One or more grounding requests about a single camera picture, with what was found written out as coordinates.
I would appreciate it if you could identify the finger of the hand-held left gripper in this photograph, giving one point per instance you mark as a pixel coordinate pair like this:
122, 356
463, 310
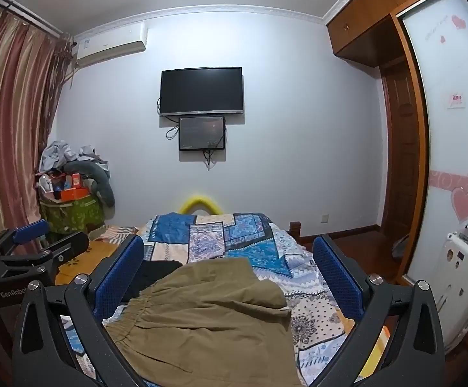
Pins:
71, 244
30, 229

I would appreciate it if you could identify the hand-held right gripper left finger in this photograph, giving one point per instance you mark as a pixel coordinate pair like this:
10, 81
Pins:
123, 274

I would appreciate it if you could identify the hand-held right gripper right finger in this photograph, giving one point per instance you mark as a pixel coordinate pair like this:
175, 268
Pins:
334, 278

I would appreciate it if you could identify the khaki pants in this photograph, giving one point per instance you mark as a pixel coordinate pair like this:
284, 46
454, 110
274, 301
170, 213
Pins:
218, 322

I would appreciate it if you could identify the black pants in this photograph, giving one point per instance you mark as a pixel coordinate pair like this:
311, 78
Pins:
157, 274

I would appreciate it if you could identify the green patterned cloth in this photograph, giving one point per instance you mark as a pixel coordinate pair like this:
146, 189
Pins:
73, 215

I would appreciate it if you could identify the striped cloth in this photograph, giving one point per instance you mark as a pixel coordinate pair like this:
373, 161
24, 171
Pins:
117, 233

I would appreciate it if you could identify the orange box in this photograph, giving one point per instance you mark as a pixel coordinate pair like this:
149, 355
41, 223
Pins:
75, 194

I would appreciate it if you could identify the grey plush cushion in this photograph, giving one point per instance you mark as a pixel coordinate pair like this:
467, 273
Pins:
101, 185

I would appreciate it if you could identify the dark bag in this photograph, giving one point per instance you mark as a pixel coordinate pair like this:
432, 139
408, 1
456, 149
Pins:
400, 248

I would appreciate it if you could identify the pile of grey clothes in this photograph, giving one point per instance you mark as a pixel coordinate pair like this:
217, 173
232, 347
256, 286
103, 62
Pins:
60, 155

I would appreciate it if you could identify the blue patchwork blanket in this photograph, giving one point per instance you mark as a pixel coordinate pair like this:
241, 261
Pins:
242, 242

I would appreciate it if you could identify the yellow curved tube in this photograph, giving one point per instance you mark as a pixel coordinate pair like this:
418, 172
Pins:
199, 198

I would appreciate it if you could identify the pink striped curtain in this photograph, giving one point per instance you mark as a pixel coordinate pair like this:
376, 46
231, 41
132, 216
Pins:
12, 121

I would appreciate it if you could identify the brown wooden door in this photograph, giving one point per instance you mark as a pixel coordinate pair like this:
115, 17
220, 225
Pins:
401, 149

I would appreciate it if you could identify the white heart-print sliding door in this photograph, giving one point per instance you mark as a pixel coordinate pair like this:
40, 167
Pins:
451, 149

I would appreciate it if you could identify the white air conditioner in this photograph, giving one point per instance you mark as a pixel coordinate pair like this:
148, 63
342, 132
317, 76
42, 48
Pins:
111, 44

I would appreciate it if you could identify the wooden overhead cabinet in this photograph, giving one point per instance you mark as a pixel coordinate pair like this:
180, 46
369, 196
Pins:
363, 20

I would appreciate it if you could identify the white wall socket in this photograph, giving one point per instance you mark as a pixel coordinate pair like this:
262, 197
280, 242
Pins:
324, 218

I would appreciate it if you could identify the wooden bed post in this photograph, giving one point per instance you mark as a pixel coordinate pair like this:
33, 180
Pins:
295, 229

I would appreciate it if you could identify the small black wall monitor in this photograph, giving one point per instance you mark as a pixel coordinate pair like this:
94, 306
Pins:
201, 133

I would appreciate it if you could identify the black wall television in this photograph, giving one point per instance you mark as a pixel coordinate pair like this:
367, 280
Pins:
201, 90

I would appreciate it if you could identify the curtain rail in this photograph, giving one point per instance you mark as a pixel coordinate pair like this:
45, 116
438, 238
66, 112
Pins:
32, 14

